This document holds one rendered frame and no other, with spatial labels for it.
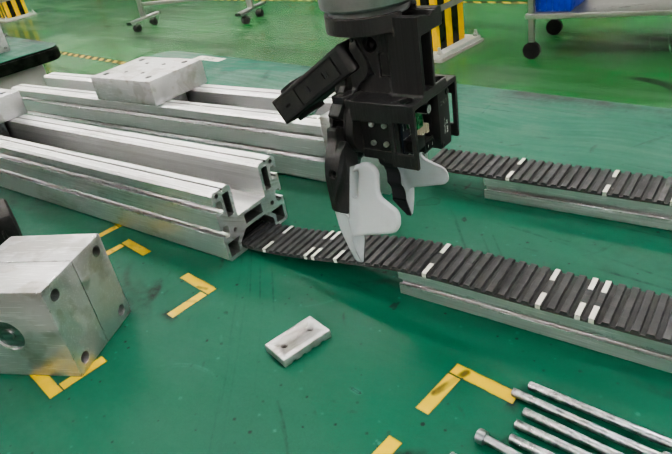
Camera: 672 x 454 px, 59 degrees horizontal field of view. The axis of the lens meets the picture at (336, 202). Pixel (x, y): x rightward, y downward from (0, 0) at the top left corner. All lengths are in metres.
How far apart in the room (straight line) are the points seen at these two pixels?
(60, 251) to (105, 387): 0.13
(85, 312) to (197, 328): 0.10
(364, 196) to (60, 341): 0.29
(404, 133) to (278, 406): 0.23
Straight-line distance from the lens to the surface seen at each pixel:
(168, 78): 0.99
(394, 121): 0.45
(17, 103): 1.14
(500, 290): 0.51
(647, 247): 0.63
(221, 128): 0.89
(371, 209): 0.49
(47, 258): 0.60
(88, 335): 0.60
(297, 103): 0.53
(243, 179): 0.70
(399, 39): 0.45
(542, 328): 0.52
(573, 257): 0.61
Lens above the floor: 1.13
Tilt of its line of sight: 28 degrees down
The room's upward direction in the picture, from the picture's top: 11 degrees counter-clockwise
